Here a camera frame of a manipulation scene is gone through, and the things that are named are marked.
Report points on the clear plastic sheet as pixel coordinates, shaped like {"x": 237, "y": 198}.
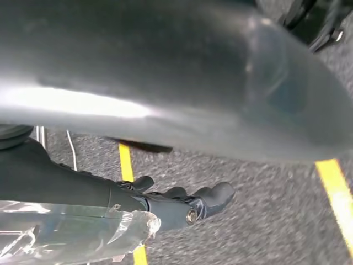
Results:
{"x": 69, "y": 234}

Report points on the black jointed machine part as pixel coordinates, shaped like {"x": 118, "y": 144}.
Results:
{"x": 317, "y": 18}

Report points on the yellow floor tape frame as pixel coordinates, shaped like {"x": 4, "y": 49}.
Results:
{"x": 336, "y": 197}

